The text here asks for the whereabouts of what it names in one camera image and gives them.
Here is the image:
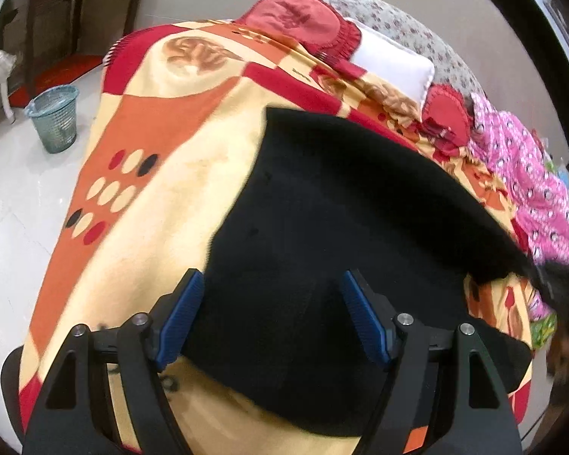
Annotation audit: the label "black pants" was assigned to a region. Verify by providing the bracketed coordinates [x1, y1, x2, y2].
[179, 106, 569, 437]

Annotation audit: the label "pink patterned quilt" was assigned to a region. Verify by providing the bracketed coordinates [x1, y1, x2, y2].
[468, 93, 569, 265]

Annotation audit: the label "red ruffled cushion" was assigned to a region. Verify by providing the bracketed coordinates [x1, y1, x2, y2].
[421, 83, 473, 156]
[235, 0, 362, 60]

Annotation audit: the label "teal plastic waste basket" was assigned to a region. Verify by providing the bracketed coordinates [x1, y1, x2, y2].
[24, 84, 79, 154]

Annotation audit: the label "red orange yellow blanket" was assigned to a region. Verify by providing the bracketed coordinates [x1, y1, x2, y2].
[17, 20, 533, 454]

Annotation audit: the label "white pillow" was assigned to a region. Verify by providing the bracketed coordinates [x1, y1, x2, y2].
[348, 19, 436, 110]

